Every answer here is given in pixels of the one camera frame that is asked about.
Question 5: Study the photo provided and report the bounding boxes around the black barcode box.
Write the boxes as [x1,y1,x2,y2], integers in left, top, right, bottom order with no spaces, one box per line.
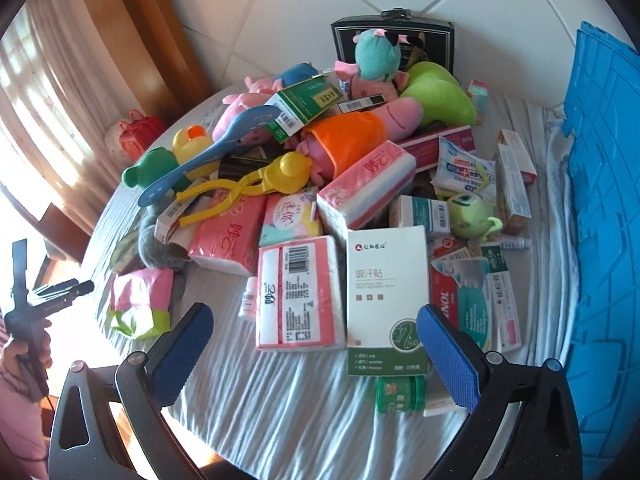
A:
[336,95,387,115]

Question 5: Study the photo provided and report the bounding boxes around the white round bag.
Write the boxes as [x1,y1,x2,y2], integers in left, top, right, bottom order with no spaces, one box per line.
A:
[103,119,132,157]

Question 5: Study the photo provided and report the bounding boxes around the large pink white tissue pack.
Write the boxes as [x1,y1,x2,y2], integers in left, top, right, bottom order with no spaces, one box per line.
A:
[255,235,348,352]

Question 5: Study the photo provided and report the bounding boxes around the blue plastic crate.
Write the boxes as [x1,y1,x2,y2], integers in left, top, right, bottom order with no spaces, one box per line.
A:
[564,20,640,480]

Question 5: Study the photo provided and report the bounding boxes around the pale curtain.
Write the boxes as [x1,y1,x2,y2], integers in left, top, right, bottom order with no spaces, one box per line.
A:
[0,0,126,241]

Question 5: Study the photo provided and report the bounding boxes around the yellow duck plush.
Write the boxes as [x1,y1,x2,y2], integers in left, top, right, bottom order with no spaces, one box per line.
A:
[171,126,212,177]

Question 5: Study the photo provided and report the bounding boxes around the white blue mask packet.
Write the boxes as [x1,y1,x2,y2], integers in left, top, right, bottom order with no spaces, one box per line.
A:
[430,136,497,193]

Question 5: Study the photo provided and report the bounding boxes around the lime green plush toy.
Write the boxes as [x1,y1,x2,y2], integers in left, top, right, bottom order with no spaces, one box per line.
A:
[398,60,476,128]

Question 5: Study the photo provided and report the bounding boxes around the blue plastic paddle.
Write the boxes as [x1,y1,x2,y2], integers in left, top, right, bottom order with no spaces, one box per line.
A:
[136,104,284,209]

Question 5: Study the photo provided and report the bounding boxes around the yellow duck snowball tongs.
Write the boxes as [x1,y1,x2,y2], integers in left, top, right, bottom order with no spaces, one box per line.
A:
[174,152,312,229]

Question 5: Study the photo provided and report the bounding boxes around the pink green plastic bag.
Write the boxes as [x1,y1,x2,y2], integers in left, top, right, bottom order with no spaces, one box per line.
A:
[106,266,174,339]

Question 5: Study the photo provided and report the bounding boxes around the white tube box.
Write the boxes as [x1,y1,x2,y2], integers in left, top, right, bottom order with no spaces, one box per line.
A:
[424,391,458,417]

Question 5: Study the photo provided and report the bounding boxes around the teal pink small box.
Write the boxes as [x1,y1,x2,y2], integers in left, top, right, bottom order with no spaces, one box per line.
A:
[466,78,492,127]

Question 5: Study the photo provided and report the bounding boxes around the white teal medicine box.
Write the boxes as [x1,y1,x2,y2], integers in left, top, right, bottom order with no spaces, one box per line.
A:
[389,195,449,235]

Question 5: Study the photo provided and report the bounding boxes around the green medicine box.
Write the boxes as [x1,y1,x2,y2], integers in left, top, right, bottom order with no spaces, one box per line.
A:
[269,74,342,145]

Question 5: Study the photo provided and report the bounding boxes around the person's left hand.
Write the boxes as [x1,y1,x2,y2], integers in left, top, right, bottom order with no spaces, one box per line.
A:
[1,327,54,378]

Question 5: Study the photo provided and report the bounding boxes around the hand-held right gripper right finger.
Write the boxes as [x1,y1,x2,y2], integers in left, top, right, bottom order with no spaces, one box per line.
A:
[416,304,583,480]

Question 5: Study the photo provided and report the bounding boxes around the pink purple pad pack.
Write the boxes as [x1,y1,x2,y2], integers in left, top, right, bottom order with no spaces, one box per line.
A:
[258,191,322,248]

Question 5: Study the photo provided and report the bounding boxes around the red handbag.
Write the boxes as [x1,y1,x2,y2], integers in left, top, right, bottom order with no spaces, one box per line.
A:
[117,109,167,162]

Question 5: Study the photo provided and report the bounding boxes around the dark brown box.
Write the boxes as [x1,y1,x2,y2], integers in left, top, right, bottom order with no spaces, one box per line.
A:
[216,151,281,179]

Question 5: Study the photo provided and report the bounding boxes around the white box green circle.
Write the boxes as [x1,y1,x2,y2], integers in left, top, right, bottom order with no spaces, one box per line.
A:
[346,225,432,377]

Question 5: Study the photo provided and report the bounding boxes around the black gift case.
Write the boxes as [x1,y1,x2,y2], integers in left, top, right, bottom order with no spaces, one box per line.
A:
[331,9,457,77]

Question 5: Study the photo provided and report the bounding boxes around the green one-eyed monster plush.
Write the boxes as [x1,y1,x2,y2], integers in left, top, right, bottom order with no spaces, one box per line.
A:
[445,193,502,239]

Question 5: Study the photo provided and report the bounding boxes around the green frog plush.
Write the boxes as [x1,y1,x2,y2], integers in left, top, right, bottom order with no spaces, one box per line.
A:
[121,146,182,195]

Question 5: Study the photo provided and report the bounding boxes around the red teal box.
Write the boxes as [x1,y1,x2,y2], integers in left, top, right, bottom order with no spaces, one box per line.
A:
[431,259,497,353]

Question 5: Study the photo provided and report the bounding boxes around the dark red long box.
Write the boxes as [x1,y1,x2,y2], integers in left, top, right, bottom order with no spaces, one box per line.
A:
[398,126,477,170]

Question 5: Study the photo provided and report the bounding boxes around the white barcode box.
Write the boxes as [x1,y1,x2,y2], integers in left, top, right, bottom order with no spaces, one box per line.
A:
[153,199,198,245]

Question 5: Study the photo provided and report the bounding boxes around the blue pig plush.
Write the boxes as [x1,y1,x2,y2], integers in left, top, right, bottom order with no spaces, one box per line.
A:
[274,62,319,87]

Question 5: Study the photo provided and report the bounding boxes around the green striped pouch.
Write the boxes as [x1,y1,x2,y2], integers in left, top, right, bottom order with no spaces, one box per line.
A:
[109,230,143,275]

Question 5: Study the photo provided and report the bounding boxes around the white pill bottle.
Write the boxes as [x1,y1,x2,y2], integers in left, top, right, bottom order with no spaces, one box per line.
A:
[238,276,259,319]

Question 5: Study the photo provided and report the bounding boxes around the person's left forearm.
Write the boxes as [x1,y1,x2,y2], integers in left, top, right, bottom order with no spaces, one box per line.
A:
[0,355,51,468]

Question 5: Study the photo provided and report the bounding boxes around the wooden door frame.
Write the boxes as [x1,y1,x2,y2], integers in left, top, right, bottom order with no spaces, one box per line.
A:
[70,0,216,126]

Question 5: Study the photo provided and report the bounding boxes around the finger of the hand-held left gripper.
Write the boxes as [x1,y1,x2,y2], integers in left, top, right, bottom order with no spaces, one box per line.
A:
[27,280,96,311]
[11,239,29,306]

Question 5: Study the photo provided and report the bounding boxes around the orange pink plush toy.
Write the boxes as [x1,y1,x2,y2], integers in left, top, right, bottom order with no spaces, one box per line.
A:
[295,98,427,181]

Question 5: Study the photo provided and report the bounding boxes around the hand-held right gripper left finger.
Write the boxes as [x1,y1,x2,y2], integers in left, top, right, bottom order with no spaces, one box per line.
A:
[50,303,215,480]

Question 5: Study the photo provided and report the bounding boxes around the white green toothpaste box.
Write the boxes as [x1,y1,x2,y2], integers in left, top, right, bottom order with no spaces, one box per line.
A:
[479,241,522,353]

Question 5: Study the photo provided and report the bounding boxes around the white orange box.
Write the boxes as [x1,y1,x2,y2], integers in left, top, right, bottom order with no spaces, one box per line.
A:
[494,157,532,223]
[496,129,539,186]

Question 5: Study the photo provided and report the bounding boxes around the teal plush doll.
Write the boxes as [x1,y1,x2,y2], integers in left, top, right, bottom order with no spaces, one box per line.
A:
[351,28,418,81]

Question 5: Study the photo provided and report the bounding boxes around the grey plush toy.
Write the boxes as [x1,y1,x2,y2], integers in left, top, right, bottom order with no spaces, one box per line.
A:
[136,205,194,270]

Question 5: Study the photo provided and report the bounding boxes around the green plastic jar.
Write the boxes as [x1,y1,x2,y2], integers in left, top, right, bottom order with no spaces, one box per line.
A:
[375,374,427,415]

